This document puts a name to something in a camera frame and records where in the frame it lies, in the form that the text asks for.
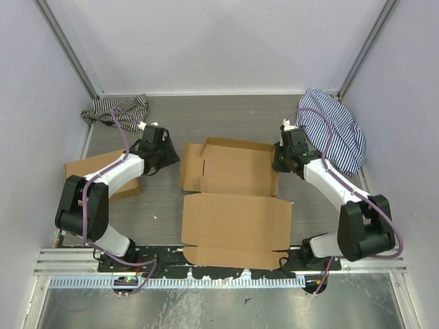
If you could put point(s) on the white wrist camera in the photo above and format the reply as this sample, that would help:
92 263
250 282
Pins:
147 127
287 126

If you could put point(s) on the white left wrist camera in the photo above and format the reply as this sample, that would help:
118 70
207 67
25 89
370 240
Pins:
147 127

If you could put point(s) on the right aluminium frame post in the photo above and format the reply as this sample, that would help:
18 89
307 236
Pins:
373 35

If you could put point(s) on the aluminium frame post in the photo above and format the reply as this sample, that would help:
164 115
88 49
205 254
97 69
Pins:
373 35
58 22

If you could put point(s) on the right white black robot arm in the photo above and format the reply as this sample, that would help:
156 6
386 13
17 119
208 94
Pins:
364 227

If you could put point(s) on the aluminium front rail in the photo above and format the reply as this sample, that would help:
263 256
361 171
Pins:
81 261

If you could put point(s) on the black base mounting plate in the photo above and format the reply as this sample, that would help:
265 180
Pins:
289 265

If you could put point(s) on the left aluminium frame post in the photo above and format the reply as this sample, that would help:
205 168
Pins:
58 22

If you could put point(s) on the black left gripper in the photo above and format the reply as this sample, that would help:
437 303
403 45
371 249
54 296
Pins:
172 156

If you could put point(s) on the white slotted cable duct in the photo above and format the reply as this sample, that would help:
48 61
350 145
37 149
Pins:
130 283

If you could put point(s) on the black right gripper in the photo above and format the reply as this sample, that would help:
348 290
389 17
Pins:
277 166

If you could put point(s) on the blue white striped cloth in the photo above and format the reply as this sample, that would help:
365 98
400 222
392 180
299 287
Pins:
332 130

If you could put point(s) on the black white striped cloth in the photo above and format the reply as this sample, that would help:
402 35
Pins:
130 111

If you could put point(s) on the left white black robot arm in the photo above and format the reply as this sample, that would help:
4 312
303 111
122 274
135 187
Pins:
83 209

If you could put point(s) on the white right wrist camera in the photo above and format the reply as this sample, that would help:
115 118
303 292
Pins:
287 126

